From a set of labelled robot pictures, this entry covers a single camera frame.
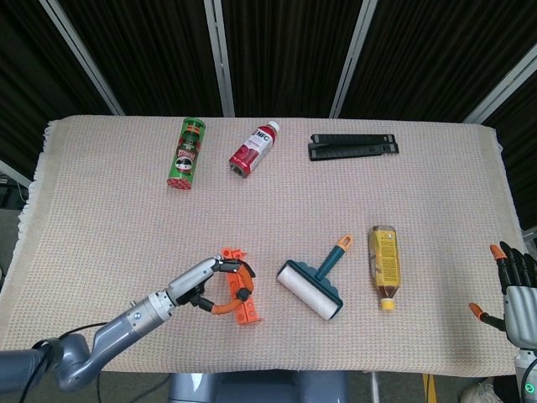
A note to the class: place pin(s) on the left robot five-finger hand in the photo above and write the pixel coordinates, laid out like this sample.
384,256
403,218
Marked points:
193,279

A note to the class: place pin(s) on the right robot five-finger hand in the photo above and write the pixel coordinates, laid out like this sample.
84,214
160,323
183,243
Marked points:
522,310

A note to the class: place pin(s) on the small dark teal screwdriver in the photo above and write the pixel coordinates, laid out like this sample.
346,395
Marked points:
242,293

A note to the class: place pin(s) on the orange screwdriver holder rack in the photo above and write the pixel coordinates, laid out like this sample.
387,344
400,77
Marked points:
247,317

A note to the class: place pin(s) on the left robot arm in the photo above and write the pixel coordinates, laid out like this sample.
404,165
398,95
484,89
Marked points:
117,331

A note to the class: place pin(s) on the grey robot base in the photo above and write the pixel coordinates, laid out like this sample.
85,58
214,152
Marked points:
251,388

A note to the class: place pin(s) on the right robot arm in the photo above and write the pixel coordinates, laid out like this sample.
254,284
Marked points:
526,378

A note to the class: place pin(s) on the black folding laptop stand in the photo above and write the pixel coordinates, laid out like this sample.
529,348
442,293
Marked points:
352,147

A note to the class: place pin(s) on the white shoe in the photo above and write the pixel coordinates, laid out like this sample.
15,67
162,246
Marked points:
478,392

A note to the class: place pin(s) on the beige woven tablecloth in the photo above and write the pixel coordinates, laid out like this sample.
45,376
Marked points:
105,210

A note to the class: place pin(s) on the teal lint roller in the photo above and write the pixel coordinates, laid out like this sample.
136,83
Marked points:
310,294

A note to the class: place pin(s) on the green Pringles can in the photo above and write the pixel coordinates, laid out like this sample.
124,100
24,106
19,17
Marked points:
186,151

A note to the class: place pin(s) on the red NFC juice bottle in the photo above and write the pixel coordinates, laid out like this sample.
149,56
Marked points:
251,151

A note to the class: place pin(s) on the yellow label tea bottle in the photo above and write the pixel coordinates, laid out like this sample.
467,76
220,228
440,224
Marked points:
386,260

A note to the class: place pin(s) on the white table leg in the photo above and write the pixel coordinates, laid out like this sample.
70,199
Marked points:
375,390

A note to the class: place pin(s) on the dark brown pleated curtain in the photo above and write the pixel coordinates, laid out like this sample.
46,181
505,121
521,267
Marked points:
293,42

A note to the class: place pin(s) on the white metal frame post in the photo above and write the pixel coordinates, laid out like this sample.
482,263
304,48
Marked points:
220,50
352,59
84,59
503,88
14,171

